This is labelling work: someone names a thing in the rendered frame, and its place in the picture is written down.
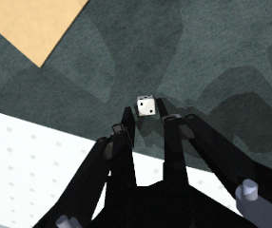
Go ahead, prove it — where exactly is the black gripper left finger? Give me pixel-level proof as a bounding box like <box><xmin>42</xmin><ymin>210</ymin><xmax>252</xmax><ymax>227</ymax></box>
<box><xmin>32</xmin><ymin>106</ymin><xmax>137</xmax><ymax>228</ymax></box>

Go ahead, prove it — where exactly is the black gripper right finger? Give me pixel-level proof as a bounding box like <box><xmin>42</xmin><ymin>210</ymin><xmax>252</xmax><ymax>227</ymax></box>
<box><xmin>156</xmin><ymin>98</ymin><xmax>272</xmax><ymax>228</ymax></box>

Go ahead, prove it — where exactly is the white die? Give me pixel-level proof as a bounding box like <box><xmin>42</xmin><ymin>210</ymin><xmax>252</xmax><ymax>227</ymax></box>
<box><xmin>137</xmin><ymin>95</ymin><xmax>155</xmax><ymax>116</ymax></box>

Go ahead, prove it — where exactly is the tan square mat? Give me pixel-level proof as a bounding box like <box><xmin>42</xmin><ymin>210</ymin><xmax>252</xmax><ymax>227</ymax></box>
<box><xmin>0</xmin><ymin>0</ymin><xmax>89</xmax><ymax>67</ymax></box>

